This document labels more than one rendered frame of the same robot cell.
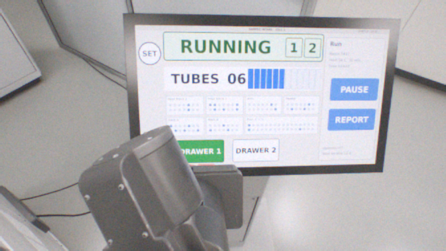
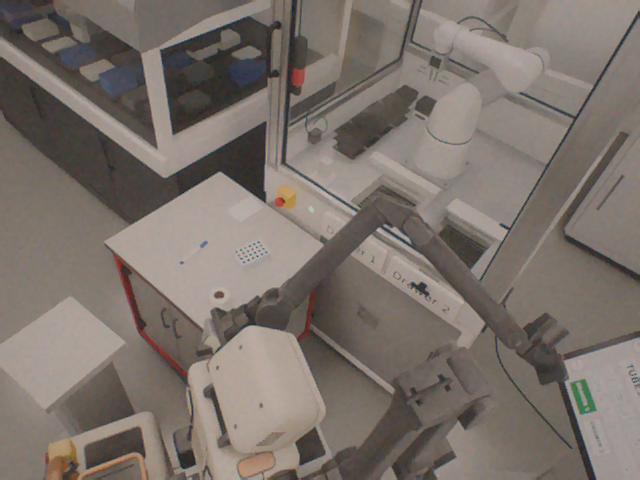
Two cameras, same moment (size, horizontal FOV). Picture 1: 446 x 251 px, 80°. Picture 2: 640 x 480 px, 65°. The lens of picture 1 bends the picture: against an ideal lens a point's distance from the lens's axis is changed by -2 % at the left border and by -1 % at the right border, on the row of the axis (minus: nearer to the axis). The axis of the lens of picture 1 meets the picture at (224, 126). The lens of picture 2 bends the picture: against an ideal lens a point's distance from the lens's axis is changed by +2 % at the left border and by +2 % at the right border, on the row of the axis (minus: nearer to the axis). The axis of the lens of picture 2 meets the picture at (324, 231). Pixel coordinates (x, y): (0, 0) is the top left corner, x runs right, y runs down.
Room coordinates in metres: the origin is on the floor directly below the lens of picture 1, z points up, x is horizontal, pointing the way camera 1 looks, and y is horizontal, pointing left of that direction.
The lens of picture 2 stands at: (-0.48, -0.67, 2.25)
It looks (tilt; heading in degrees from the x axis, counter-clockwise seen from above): 48 degrees down; 91
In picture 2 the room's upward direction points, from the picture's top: 10 degrees clockwise
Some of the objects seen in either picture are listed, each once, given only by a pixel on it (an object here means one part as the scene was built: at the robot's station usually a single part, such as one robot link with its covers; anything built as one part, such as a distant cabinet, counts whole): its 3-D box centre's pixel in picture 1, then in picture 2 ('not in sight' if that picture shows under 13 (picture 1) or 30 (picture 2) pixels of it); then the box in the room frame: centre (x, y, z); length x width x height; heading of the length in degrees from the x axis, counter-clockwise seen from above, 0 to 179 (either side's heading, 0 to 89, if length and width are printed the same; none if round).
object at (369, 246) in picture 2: not in sight; (352, 240); (-0.39, 0.58, 0.87); 0.29 x 0.02 x 0.11; 149
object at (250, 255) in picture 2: not in sight; (251, 255); (-0.76, 0.50, 0.78); 0.12 x 0.08 x 0.04; 44
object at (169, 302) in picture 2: not in sight; (223, 299); (-0.90, 0.53, 0.38); 0.62 x 0.58 x 0.76; 149
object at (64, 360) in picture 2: not in sight; (87, 398); (-1.26, 0.01, 0.38); 0.30 x 0.30 x 0.76; 62
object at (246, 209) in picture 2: not in sight; (245, 210); (-0.85, 0.73, 0.77); 0.13 x 0.09 x 0.02; 55
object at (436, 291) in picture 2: not in sight; (423, 287); (-0.12, 0.42, 0.87); 0.29 x 0.02 x 0.11; 149
